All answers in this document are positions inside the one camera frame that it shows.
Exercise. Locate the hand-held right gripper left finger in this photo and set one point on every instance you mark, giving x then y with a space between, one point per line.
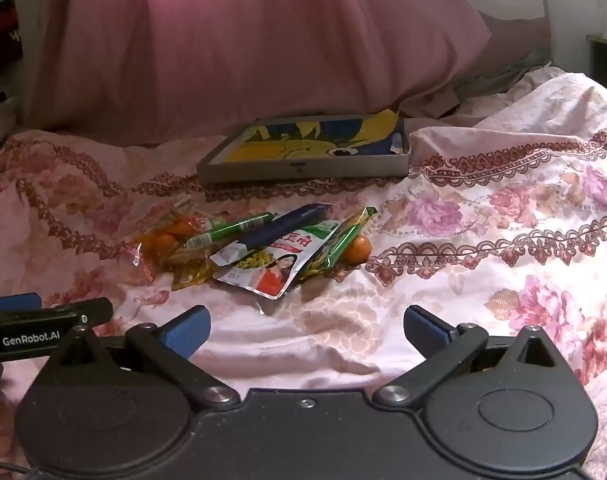
183 332

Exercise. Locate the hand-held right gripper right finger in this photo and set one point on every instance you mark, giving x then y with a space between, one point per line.
426 327

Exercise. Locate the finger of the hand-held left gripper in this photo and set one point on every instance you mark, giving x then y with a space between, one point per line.
58 316
16 302

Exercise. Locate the gold foil snack packet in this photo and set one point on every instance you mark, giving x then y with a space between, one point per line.
191 275

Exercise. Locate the orange jelly packet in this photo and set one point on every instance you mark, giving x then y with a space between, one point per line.
168 240

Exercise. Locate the white and red snack packet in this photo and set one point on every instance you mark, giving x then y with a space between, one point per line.
268 272

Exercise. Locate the green sausage stick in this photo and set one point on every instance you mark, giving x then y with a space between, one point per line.
223 232

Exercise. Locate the puffed rice cracker packet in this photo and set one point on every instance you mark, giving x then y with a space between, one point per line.
346 240

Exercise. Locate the dark blue stick packet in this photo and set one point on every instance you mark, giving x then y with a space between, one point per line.
283 222

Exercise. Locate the grey box with cartoon print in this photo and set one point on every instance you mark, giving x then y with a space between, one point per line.
308 170

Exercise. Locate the pink floral blanket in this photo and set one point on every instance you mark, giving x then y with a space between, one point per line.
508 160

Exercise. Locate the grey-green cloth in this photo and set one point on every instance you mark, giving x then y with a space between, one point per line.
503 77

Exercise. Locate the large pink pillow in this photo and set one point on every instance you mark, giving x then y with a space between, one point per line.
233 35

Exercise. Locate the dark wooden furniture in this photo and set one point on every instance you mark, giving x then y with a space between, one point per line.
606 60

